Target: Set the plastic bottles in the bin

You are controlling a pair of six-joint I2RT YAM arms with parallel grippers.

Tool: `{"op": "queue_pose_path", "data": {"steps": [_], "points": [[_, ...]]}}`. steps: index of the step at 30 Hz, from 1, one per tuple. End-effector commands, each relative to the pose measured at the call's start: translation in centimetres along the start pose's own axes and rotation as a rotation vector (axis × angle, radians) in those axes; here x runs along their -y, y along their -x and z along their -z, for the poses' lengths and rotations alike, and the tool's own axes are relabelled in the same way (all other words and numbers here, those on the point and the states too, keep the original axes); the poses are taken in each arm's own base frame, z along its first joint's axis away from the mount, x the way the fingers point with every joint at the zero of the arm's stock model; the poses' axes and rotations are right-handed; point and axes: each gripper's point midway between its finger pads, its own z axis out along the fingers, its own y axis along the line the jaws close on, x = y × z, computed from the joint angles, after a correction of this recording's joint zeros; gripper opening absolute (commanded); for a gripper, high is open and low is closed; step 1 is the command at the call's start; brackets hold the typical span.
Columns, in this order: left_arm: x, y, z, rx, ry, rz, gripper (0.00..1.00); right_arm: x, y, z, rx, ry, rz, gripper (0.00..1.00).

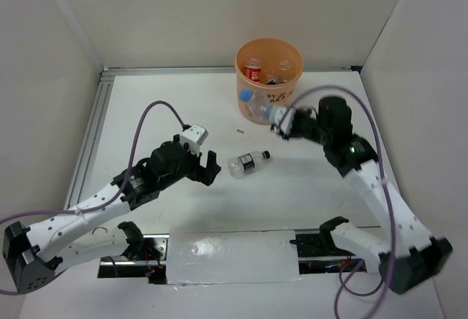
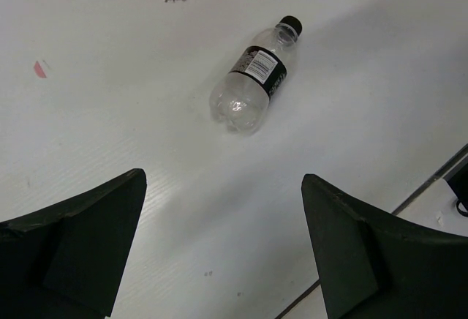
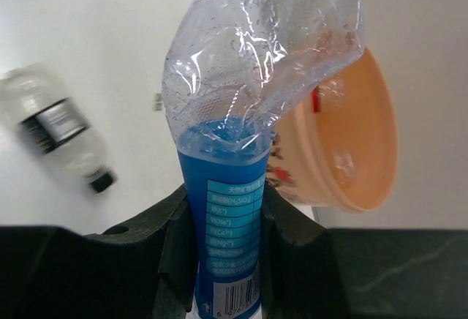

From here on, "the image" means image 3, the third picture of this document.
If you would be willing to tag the blue label bottle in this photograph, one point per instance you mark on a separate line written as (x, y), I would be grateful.
(234, 68)

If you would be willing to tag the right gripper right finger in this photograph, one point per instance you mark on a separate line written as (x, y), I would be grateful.
(308, 271)

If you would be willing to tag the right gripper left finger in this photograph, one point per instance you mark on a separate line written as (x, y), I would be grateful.
(144, 267)

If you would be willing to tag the black label bottle lying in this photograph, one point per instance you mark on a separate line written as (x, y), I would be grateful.
(35, 103)

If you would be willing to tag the orange plastic capybara bin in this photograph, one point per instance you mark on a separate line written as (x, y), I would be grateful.
(339, 147)

